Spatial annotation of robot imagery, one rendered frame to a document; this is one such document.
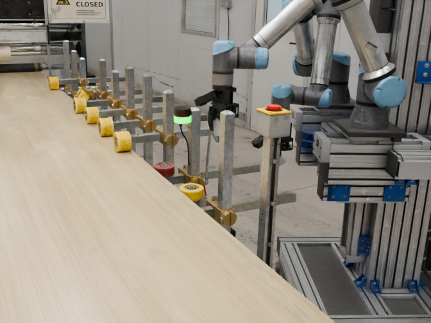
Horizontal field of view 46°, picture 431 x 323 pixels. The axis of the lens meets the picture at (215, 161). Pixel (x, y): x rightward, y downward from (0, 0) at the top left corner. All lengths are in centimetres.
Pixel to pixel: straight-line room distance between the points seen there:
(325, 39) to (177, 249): 117
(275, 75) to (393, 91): 385
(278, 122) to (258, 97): 457
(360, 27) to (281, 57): 377
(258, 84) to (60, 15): 255
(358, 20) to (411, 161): 56
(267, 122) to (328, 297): 129
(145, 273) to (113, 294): 10
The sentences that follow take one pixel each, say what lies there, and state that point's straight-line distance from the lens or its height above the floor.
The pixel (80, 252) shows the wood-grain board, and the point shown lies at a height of 90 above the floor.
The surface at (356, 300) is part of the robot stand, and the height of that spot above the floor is 21.
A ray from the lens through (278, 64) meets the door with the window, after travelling 563.
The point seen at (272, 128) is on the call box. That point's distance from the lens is 136.
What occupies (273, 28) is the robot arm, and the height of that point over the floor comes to 140.
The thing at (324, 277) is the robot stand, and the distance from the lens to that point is 263.
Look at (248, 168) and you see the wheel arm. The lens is 206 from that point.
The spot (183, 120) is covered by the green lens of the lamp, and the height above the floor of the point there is 109.
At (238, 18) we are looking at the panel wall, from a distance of 619.
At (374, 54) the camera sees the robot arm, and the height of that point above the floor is 133.
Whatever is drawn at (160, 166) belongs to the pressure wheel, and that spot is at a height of 91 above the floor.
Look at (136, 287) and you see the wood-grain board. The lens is 116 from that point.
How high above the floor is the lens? 151
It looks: 18 degrees down
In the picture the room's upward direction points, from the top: 2 degrees clockwise
